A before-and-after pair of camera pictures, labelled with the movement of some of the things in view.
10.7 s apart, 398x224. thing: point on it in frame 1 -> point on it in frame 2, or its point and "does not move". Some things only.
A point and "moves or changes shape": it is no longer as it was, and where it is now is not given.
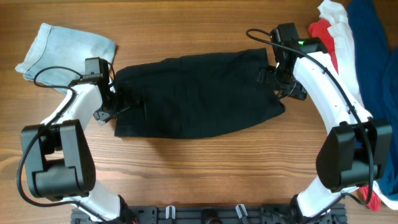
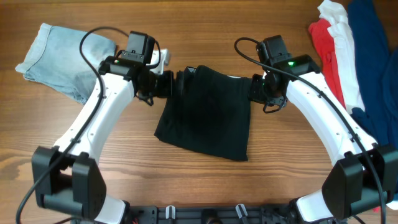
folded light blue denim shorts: [55, 46] does not move
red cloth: [319, 28] does not move
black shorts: [198, 95] moves or changes shape
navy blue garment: [377, 69] does not move
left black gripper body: [112, 106] -> [160, 86]
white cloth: [348, 66] does not move
